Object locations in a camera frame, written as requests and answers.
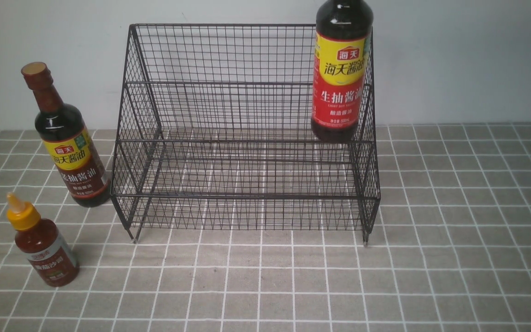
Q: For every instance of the black wire mesh shelf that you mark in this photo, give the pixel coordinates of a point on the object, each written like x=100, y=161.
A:
x=214, y=132

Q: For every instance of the light soy sauce bottle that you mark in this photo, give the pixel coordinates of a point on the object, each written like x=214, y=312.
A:
x=341, y=56

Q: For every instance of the dark soy sauce bottle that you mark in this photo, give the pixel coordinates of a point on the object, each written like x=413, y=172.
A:
x=67, y=140

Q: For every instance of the red ketchup squeeze bottle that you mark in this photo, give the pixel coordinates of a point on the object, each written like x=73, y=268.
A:
x=42, y=243

